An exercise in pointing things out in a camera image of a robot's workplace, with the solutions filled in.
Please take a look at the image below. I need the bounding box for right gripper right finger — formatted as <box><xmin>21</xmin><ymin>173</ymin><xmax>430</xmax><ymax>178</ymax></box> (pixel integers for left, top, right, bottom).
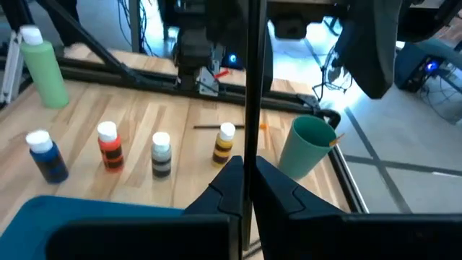
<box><xmin>251</xmin><ymin>155</ymin><xmax>462</xmax><ymax>260</ymax></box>

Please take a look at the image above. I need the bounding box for green plastic cup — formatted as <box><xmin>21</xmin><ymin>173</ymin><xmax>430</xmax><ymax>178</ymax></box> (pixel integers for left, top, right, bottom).
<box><xmin>277</xmin><ymin>114</ymin><xmax>339</xmax><ymax>181</ymax></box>

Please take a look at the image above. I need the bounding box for black device blue light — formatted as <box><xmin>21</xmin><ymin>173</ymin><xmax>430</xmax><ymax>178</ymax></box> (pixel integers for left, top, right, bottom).
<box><xmin>220</xmin><ymin>50</ymin><xmax>247</xmax><ymax>70</ymax></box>

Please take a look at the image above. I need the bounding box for blue computer case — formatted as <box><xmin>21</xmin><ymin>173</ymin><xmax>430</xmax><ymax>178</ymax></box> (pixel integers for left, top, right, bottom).
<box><xmin>393</xmin><ymin>38</ymin><xmax>462</xmax><ymax>126</ymax></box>

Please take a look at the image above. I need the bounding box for silver aluminium post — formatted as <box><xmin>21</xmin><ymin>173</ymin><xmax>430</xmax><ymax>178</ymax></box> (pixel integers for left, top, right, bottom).
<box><xmin>0</xmin><ymin>30</ymin><xmax>23</xmax><ymax>106</ymax></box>

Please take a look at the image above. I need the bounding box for teal plastic tray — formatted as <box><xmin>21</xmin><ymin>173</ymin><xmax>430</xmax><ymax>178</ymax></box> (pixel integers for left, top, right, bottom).
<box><xmin>0</xmin><ymin>194</ymin><xmax>186</xmax><ymax>260</ymax></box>

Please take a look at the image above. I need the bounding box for small grey paint bottle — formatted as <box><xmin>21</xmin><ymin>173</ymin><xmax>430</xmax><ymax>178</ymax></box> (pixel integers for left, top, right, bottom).
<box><xmin>150</xmin><ymin>131</ymin><xmax>173</xmax><ymax>179</ymax></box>

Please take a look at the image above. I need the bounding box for black aluminium table frame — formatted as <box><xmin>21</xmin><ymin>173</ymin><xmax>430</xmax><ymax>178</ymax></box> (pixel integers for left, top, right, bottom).
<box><xmin>0</xmin><ymin>0</ymin><xmax>369</xmax><ymax>214</ymax></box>

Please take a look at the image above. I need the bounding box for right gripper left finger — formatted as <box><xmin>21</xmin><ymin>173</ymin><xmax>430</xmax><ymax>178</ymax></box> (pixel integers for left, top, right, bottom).
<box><xmin>45</xmin><ymin>155</ymin><xmax>248</xmax><ymax>260</ymax></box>

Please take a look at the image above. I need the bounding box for black wire floor fan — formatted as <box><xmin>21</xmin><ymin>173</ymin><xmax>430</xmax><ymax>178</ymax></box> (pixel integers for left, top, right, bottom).
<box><xmin>312</xmin><ymin>45</ymin><xmax>354</xmax><ymax>103</ymax></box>

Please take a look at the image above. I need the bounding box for grey small bottle lower left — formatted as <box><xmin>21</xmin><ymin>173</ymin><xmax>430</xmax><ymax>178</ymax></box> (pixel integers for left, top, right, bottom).
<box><xmin>25</xmin><ymin>129</ymin><xmax>70</xmax><ymax>185</ymax></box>

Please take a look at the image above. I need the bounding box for large green paint bottle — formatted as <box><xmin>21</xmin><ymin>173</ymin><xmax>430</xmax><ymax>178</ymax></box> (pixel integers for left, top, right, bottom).
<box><xmin>19</xmin><ymin>25</ymin><xmax>71</xmax><ymax>110</ymax></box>

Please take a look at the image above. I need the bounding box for small red paint bottle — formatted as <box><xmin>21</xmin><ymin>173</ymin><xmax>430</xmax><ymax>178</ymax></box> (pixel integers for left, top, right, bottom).
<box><xmin>96</xmin><ymin>121</ymin><xmax>126</xmax><ymax>173</ymax></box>

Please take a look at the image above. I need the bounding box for black paintbrush gold ferrule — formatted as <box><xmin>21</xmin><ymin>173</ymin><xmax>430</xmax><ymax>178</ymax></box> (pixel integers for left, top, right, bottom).
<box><xmin>242</xmin><ymin>0</ymin><xmax>269</xmax><ymax>251</ymax></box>

